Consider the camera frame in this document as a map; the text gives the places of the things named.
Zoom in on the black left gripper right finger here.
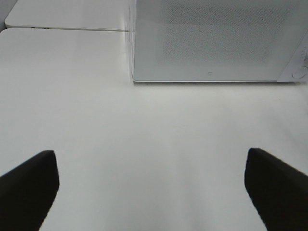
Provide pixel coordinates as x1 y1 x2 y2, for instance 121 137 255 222
244 148 308 231

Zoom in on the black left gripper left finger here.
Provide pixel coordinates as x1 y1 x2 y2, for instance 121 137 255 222
0 150 59 231

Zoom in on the round white door release button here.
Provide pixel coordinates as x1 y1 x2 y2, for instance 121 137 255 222
292 66 308 79

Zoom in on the white microwave oven body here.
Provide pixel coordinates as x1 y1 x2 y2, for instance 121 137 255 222
127 0 308 83

